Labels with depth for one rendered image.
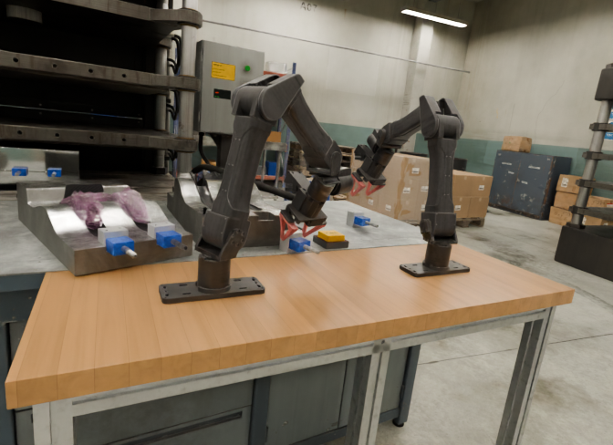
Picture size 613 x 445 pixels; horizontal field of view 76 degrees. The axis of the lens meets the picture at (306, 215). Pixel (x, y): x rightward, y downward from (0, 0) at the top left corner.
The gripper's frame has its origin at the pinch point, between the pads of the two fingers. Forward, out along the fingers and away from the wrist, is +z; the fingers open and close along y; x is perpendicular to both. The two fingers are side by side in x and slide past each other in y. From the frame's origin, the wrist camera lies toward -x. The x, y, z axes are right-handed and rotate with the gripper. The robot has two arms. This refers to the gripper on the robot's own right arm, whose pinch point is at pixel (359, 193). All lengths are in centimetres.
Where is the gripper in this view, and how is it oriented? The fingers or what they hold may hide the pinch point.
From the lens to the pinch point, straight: 143.8
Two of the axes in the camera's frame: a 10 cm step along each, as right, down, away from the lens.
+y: -7.9, 0.6, -6.1
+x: 4.8, 6.8, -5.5
